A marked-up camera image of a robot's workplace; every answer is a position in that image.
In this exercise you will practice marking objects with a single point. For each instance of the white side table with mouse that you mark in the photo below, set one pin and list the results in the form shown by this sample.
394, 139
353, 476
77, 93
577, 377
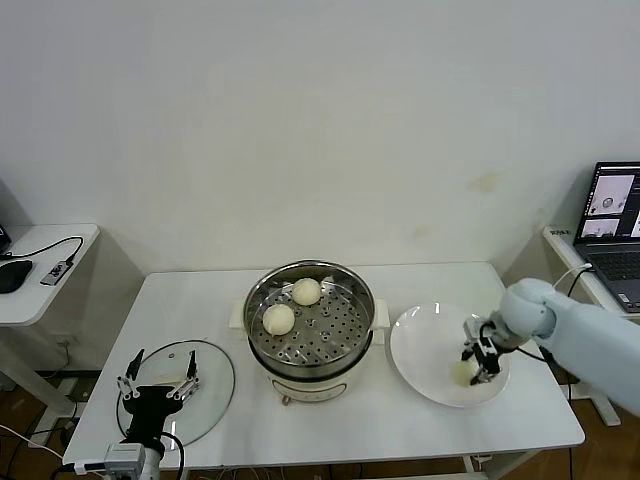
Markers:
30, 305

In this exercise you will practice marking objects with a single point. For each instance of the white steamed baozi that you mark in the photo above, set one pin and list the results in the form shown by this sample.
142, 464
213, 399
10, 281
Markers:
278, 320
306, 291
461, 374

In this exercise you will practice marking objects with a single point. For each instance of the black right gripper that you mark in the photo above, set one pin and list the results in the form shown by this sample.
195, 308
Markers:
487, 357

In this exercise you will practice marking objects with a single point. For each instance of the round white plate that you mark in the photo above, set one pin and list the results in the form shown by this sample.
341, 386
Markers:
430, 345

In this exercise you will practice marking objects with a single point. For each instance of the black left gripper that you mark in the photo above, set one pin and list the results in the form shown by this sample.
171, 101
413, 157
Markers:
149, 409

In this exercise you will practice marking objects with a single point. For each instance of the steel perforated steamer basket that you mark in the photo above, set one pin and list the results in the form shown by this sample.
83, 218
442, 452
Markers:
350, 345

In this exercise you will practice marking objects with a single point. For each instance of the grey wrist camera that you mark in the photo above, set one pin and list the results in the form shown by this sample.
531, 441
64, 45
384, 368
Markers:
475, 330
125, 457

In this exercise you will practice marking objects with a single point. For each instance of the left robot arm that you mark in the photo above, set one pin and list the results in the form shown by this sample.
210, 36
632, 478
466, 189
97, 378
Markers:
152, 465

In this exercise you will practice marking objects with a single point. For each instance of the white floor power strip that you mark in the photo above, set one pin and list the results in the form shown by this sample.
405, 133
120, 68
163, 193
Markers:
50, 434

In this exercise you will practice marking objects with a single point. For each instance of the grey open laptop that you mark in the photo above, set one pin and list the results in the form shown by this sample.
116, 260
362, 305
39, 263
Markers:
612, 265

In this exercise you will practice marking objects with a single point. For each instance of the grey usb hub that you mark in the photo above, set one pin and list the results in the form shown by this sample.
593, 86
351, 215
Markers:
55, 272

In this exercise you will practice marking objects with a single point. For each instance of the small printed table sticker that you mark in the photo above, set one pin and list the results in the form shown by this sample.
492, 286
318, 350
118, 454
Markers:
560, 233

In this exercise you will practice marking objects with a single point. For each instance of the white electric cooker base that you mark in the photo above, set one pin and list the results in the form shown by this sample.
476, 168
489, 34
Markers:
310, 392

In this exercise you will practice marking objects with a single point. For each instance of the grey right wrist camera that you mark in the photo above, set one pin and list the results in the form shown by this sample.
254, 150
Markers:
475, 330

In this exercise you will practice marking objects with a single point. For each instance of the black computer mouse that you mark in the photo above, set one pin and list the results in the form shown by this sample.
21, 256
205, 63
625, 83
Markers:
14, 276

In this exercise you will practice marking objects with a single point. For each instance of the round glass pot lid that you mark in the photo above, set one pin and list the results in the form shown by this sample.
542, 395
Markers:
210, 380

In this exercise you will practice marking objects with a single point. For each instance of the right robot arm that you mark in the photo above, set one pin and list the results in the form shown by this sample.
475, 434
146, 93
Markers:
590, 345

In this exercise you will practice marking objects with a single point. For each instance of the white side table with sticker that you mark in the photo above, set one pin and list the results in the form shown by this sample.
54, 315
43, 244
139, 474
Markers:
565, 250

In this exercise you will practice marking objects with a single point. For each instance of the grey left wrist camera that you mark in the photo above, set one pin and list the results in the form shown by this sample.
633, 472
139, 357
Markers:
125, 457

